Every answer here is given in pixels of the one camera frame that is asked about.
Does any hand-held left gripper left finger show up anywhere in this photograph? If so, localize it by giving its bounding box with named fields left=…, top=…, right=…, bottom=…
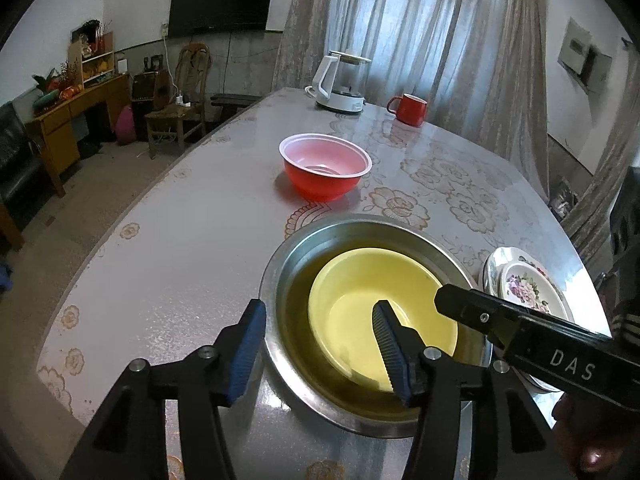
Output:
left=60, top=299, right=267, bottom=480

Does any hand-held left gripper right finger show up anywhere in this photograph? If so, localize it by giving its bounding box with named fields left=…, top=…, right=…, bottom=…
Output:
left=372, top=300, right=575, bottom=480

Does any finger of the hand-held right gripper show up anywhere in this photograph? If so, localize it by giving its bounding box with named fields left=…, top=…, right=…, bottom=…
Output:
left=434, top=284, right=527, bottom=358

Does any large floral white plate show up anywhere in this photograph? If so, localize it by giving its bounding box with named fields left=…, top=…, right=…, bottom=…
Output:
left=479, top=246, right=576, bottom=395

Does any small floral white plate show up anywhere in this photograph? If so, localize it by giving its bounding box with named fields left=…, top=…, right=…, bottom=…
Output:
left=500, top=259, right=569, bottom=319

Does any yellow plastic bowl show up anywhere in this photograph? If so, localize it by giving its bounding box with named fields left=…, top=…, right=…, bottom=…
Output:
left=307, top=247, right=459, bottom=395

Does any stainless steel basin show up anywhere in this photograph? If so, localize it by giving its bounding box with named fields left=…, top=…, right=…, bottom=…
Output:
left=259, top=214, right=494, bottom=438

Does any person's right hand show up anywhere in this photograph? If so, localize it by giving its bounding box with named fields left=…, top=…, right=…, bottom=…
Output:
left=552, top=390, right=640, bottom=476

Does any floral patterned tablecloth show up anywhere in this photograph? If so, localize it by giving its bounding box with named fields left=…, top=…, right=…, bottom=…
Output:
left=37, top=87, right=613, bottom=480

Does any dark bag bundle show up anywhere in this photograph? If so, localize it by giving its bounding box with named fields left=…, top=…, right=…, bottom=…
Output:
left=549, top=177, right=582, bottom=222

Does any narrow beige curtain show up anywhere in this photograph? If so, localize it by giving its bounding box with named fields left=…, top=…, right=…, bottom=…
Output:
left=565, top=125, right=640, bottom=261

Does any red plastic bowl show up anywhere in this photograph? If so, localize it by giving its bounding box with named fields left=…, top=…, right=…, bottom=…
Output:
left=278, top=133, right=373, bottom=203

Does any red enamel mug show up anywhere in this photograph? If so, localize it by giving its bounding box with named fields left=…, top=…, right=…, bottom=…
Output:
left=386, top=93, right=429, bottom=127

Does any white glass electric kettle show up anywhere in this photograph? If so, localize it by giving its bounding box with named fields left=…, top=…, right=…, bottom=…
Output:
left=305, top=50, right=373, bottom=115

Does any dark wooden bench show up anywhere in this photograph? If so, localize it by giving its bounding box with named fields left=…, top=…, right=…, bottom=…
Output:
left=210, top=92, right=263, bottom=121

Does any pink bag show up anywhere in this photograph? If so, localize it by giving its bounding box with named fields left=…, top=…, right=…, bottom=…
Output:
left=115, top=105, right=137, bottom=146

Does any black speaker box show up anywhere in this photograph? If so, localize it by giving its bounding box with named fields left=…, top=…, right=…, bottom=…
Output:
left=131, top=71, right=171, bottom=142

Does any wide beige sheer curtain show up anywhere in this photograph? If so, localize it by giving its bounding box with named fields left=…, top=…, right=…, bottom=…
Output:
left=272, top=0, right=551, bottom=181

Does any wooden desk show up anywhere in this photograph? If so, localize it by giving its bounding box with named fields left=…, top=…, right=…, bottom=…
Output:
left=25, top=74, right=132, bottom=196

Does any wooden chair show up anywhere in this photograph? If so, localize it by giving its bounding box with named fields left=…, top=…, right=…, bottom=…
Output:
left=144, top=42, right=213, bottom=158

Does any black leather sofa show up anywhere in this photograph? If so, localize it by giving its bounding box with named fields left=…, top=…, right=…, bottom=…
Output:
left=0, top=101, right=43, bottom=221

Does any green potted plant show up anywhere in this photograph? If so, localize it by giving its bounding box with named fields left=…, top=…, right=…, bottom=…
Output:
left=32, top=72, right=67, bottom=108

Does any small wooden shelf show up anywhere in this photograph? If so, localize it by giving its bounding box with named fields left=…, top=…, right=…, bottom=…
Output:
left=67, top=30, right=115, bottom=86

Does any black flat television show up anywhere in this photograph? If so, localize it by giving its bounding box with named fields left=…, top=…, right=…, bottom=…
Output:
left=167, top=0, right=278, bottom=38

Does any grey wall electrical panel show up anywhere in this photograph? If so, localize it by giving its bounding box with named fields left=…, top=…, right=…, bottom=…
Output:
left=557, top=17, right=613, bottom=93

